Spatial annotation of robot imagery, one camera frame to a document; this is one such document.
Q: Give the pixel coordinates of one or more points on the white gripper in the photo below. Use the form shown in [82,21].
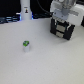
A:
[66,11]

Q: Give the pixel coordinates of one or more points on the black kcup holder drawer box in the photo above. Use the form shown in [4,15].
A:
[62,28]

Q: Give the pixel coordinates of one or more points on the green lid white kcup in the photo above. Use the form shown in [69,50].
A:
[26,46]

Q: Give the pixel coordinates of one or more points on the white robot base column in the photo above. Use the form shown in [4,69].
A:
[26,13]

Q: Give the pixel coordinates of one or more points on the dark background equipment center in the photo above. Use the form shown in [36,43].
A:
[40,8]

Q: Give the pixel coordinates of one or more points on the dark background equipment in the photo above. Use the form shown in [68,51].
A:
[9,8]
[40,8]

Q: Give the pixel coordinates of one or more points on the dark background equipment left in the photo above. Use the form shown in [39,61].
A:
[9,8]

